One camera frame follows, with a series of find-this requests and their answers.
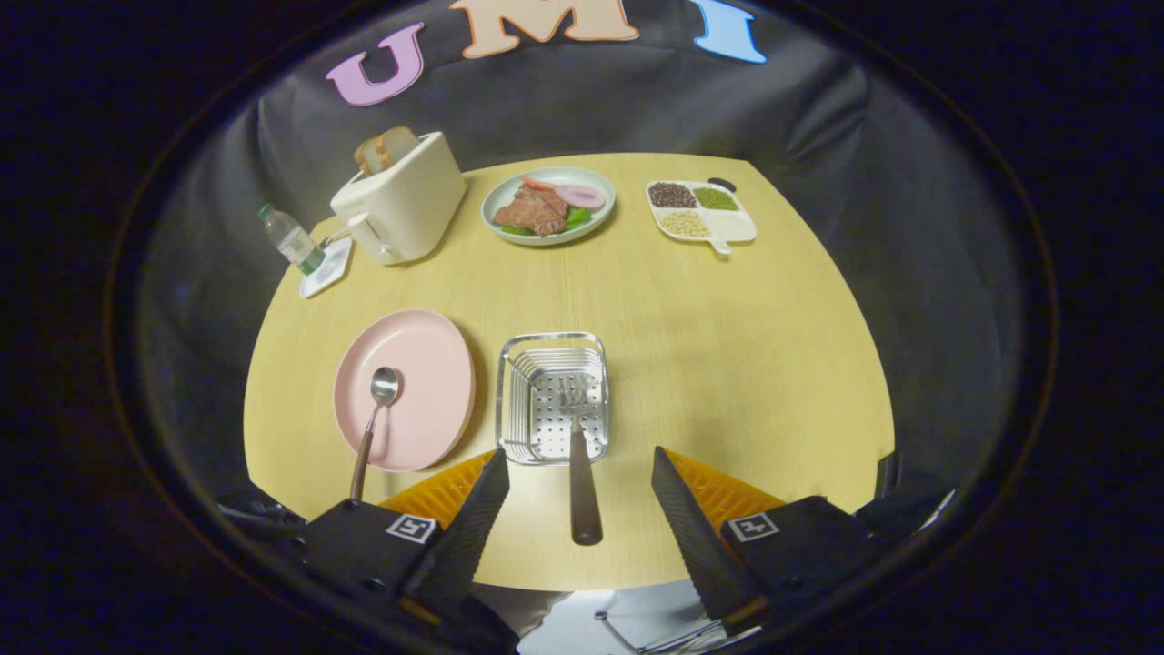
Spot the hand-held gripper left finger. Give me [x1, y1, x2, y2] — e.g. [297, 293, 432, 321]
[300, 448, 512, 625]

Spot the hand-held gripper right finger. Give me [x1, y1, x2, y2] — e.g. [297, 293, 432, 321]
[651, 446, 897, 636]

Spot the wooden handled metal fork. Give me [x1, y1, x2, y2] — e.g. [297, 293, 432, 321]
[559, 378, 604, 547]

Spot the wooden handled metal spoon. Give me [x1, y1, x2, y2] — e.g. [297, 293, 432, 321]
[350, 367, 401, 501]

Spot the pink plate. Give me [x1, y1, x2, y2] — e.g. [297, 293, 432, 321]
[333, 309, 477, 473]

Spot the square white coaster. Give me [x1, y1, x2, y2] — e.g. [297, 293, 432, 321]
[299, 237, 354, 299]

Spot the white divided grain tray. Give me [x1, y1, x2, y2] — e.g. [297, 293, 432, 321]
[646, 180, 758, 255]

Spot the brown meat piece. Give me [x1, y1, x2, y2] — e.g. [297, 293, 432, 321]
[494, 185, 569, 237]

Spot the clear plastic water bottle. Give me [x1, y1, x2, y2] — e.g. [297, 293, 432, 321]
[257, 203, 326, 276]

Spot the white toaster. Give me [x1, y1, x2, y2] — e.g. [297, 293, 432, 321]
[330, 132, 467, 267]

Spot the green lettuce leaf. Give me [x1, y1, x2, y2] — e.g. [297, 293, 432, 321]
[500, 207, 594, 237]

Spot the pale green plate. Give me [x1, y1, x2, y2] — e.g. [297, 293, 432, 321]
[481, 166, 617, 247]

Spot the black backdrop cloth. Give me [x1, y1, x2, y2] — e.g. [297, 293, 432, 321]
[136, 0, 1029, 510]

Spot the metal wire cutlery basket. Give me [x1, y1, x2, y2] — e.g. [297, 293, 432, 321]
[495, 331, 610, 467]

